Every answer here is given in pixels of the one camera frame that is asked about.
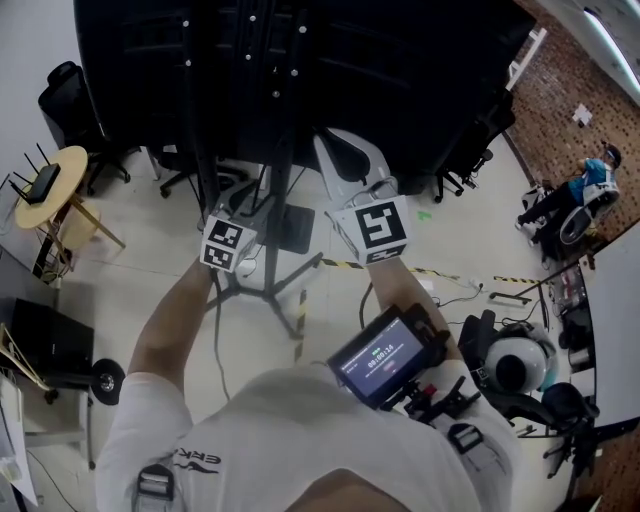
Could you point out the white table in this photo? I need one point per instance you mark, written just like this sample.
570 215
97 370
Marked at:
620 325

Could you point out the metal cup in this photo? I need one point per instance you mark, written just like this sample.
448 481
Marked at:
580 357

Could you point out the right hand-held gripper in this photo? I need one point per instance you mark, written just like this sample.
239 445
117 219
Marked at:
380 225

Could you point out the black speaker box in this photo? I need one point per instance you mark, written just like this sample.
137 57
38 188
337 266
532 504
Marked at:
50 335

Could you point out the black stand shelf tray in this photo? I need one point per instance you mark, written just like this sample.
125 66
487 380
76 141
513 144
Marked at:
300 230

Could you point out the black tripod stand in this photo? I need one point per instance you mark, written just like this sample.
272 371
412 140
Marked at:
270 280
510 296

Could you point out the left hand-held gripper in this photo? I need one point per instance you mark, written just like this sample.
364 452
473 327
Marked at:
225 245

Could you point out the person's right forearm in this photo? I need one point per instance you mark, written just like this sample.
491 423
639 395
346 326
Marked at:
395 285

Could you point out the black chest-mounted monitor rig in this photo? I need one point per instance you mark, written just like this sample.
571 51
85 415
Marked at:
380 360

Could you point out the person's head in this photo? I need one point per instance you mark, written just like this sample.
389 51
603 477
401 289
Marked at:
380 495

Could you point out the white round helmet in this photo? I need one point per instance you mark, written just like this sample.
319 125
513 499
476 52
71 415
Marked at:
500 360

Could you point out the person's left forearm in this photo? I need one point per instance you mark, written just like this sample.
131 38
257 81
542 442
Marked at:
170 320

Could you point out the black router with antennas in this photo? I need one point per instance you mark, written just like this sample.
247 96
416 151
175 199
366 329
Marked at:
42 185

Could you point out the black office chair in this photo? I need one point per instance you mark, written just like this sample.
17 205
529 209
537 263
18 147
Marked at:
480 145
530 405
65 100
175 182

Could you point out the white shelf rack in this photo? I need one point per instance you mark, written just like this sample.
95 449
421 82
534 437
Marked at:
535 47

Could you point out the ceiling light tube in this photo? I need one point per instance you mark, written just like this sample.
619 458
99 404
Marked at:
620 45

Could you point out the white power strip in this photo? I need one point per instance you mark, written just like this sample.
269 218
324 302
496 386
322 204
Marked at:
477 285

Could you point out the person's white shirt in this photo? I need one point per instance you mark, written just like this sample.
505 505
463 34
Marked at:
300 425

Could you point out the white office chair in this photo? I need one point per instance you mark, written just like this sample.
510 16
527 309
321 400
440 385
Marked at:
575 220

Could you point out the pack of water bottles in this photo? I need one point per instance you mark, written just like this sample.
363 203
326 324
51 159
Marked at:
570 285

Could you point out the wooden clothes hanger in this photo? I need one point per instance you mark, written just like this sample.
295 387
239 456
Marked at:
30 375

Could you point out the white curved desk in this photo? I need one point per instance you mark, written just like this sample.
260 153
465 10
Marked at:
50 435

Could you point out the round wooden table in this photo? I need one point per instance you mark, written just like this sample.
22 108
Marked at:
65 170

